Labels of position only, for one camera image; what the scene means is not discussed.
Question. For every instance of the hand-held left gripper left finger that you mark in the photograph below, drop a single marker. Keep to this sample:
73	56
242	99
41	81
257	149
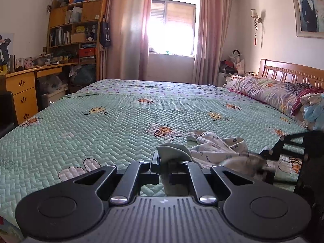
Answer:
155	167

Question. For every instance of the blue bag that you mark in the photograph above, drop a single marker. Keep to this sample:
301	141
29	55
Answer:
83	74

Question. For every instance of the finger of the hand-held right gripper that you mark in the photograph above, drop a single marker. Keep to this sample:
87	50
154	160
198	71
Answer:
269	176
276	151

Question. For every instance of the wooden desk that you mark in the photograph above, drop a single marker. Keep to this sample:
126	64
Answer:
22	88

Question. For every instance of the green quilted bee blanket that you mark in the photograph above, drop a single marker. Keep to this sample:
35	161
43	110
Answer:
101	131

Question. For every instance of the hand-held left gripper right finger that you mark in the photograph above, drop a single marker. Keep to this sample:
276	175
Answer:
177	172

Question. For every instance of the wall poster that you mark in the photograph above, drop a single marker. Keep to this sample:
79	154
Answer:
5	48

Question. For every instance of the black armchair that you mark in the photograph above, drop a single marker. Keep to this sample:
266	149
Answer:
7	114

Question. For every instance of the framed wall photo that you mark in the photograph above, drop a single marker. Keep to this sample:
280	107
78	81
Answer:
310	7

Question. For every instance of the desk photo frame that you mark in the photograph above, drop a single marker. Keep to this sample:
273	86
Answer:
25	63

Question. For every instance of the white printed shirt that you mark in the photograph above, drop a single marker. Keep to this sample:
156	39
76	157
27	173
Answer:
215	149

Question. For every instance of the floral pillow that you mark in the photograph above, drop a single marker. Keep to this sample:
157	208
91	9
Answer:
265	91

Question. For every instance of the clear plastic bags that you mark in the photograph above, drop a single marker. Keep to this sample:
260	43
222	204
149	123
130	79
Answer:
49	83

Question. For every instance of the window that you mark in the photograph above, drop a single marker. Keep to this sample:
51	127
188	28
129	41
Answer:
172	27

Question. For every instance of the dark tote bag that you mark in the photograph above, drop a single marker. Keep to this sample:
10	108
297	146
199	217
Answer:
105	35

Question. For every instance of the blue heart print sheet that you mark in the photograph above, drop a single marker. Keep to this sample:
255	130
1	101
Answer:
151	86

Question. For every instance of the pile of bags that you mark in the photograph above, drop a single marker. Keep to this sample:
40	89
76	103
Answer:
231	64

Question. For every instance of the white storage box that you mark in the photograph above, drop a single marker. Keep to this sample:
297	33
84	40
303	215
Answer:
53	98

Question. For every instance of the wall lamp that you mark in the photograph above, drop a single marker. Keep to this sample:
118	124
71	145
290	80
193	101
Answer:
256	17

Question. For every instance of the wooden bookshelf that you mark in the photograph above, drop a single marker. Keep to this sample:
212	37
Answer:
91	12

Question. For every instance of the pile of mixed clothes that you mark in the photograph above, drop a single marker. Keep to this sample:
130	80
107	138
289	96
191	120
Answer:
311	103

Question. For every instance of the red box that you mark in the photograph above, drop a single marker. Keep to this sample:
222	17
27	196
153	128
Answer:
87	52

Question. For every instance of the wooden headboard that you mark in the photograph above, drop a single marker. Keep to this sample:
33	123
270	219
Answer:
291	73

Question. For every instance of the metal thermos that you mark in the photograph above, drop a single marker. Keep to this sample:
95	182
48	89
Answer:
12	63

